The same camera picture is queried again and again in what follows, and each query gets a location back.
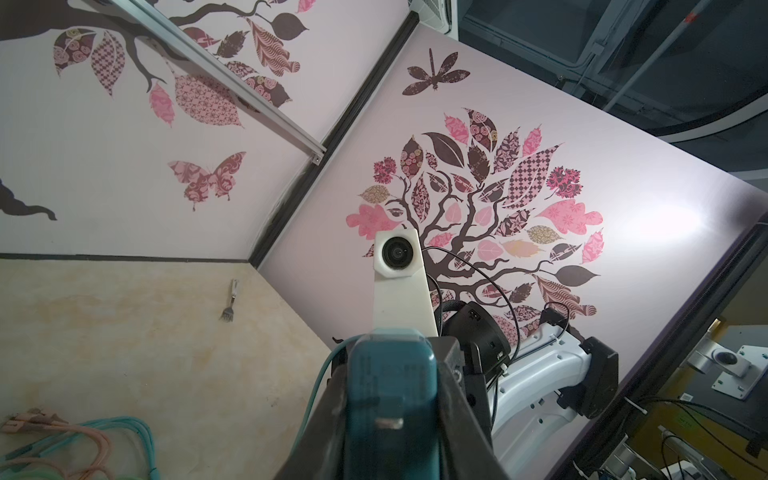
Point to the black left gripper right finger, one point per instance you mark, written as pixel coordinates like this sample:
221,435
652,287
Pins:
465,452

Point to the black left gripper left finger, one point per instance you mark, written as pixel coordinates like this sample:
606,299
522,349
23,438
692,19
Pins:
320,450

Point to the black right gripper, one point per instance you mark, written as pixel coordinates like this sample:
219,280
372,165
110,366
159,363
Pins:
457,357

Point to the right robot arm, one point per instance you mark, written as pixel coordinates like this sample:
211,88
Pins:
544,390

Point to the metal fork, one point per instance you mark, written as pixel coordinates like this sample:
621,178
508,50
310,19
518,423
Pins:
227,314

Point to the aluminium rail back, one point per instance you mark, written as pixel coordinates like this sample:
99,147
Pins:
163,28

